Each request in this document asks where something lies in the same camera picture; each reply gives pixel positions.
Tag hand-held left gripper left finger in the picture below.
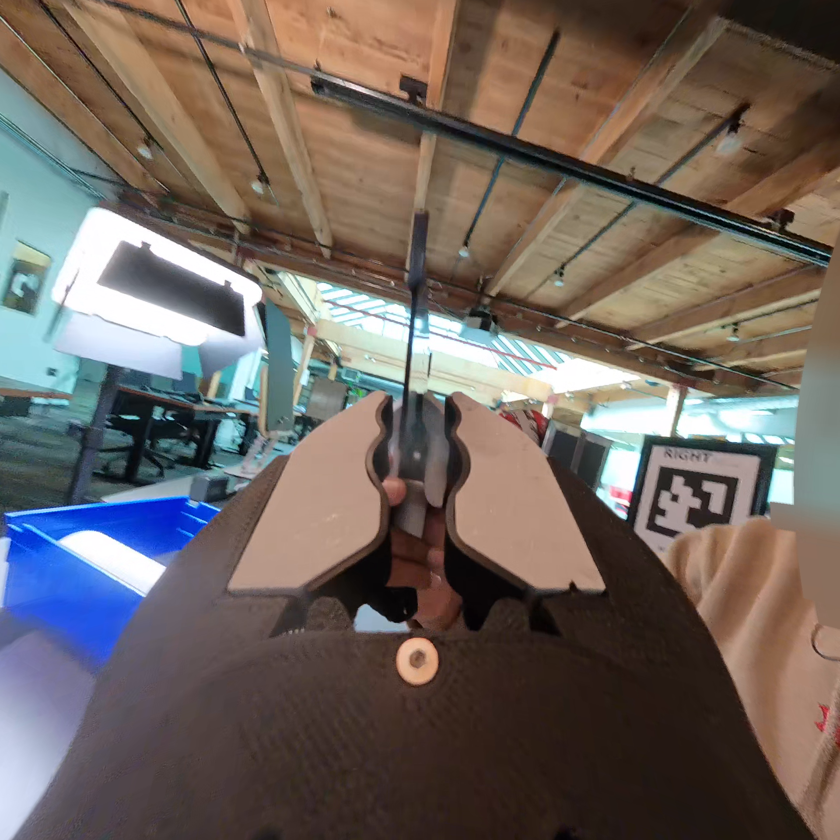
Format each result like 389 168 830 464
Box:
226 391 395 634

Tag white studio light panel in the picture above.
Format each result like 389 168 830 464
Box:
51 206 268 383

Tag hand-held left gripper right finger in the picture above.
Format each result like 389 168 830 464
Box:
445 392 606 634

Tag black framed marker sign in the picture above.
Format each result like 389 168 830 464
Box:
626 435 780 557

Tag black plate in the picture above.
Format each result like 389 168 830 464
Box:
402 210 432 483

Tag grey light stand pole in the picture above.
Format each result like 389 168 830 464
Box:
67 364 127 506

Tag blue plastic bin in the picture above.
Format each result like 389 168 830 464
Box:
3 497 222 665

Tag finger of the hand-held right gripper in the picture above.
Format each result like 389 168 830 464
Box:
386 399 411 484
423 399 450 508

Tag black ceiling track rail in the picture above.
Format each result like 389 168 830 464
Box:
310 71 836 268

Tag framed wall poster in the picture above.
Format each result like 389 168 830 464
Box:
2 239 53 317

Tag white tape roll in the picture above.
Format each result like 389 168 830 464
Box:
59 530 166 597

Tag person in beige hoodie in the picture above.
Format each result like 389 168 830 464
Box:
661 517 840 840

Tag wooden office desk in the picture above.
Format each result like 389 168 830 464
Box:
110 386 258 484

